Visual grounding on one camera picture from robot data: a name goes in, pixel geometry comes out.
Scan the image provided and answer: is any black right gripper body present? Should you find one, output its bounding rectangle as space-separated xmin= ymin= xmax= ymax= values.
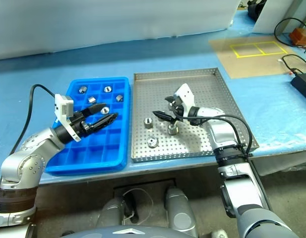
xmin=170 ymin=96 xmax=186 ymax=122

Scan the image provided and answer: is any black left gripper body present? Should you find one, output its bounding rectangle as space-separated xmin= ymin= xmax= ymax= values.
xmin=68 ymin=112 xmax=91 ymax=137

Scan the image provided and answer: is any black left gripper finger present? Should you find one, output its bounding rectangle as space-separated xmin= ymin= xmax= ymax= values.
xmin=80 ymin=104 xmax=105 ymax=118
xmin=87 ymin=113 xmax=119 ymax=132

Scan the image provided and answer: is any blue compartment tray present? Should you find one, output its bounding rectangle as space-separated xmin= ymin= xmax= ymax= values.
xmin=45 ymin=76 xmax=130 ymax=177

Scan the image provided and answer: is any flat black device box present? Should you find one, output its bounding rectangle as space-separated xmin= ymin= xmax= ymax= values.
xmin=290 ymin=71 xmax=306 ymax=104

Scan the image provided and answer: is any perforated metal tray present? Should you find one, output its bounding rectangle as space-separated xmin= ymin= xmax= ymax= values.
xmin=130 ymin=67 xmax=259 ymax=163

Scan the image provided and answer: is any black floor plate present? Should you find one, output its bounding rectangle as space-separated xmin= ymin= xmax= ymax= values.
xmin=113 ymin=178 xmax=178 ymax=199

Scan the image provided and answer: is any brown cardboard mat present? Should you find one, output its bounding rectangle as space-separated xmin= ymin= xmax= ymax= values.
xmin=208 ymin=34 xmax=306 ymax=80

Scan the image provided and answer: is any large white backdrop board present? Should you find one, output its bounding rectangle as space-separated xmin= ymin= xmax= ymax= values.
xmin=0 ymin=0 xmax=239 ymax=61

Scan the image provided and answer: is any grey rounded robot leg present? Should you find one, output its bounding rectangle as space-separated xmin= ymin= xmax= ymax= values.
xmin=97 ymin=197 xmax=125 ymax=228
xmin=164 ymin=185 xmax=199 ymax=238

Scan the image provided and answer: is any yellow tape rectangle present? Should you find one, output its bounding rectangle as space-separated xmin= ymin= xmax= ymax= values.
xmin=229 ymin=41 xmax=288 ymax=59

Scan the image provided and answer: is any grey robot torso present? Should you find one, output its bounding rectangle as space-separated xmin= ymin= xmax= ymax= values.
xmin=61 ymin=224 xmax=193 ymax=238

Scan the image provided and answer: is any small white panel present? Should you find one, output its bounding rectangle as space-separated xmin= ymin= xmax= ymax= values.
xmin=251 ymin=0 xmax=306 ymax=34

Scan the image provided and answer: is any orange brown block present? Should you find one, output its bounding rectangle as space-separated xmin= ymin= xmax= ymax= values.
xmin=289 ymin=27 xmax=306 ymax=45

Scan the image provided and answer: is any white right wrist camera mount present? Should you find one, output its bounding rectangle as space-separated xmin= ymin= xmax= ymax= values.
xmin=174 ymin=83 xmax=195 ymax=123

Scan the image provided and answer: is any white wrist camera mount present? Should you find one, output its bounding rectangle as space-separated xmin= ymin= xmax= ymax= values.
xmin=54 ymin=94 xmax=81 ymax=143
xmin=174 ymin=83 xmax=195 ymax=123

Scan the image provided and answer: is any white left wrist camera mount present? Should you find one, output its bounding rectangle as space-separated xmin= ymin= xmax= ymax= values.
xmin=54 ymin=94 xmax=81 ymax=143

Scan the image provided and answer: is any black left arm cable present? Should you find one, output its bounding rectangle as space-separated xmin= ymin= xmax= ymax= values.
xmin=9 ymin=84 xmax=57 ymax=156

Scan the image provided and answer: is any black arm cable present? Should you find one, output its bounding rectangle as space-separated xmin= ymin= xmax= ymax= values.
xmin=9 ymin=84 xmax=57 ymax=156
xmin=176 ymin=114 xmax=272 ymax=211

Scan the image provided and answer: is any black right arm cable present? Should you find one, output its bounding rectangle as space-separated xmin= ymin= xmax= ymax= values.
xmin=176 ymin=114 xmax=272 ymax=211

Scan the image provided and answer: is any thin white floor cable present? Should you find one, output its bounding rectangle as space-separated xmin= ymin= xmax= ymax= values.
xmin=122 ymin=188 xmax=153 ymax=221

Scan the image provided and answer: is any black handle on floor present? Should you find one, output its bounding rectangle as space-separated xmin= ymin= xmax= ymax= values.
xmin=122 ymin=192 xmax=140 ymax=224

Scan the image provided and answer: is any small black cable loop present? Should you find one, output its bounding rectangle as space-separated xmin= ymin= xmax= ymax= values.
xmin=282 ymin=54 xmax=305 ymax=75

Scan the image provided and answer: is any large black cable loop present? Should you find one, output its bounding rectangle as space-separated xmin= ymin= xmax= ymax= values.
xmin=274 ymin=17 xmax=306 ymax=47

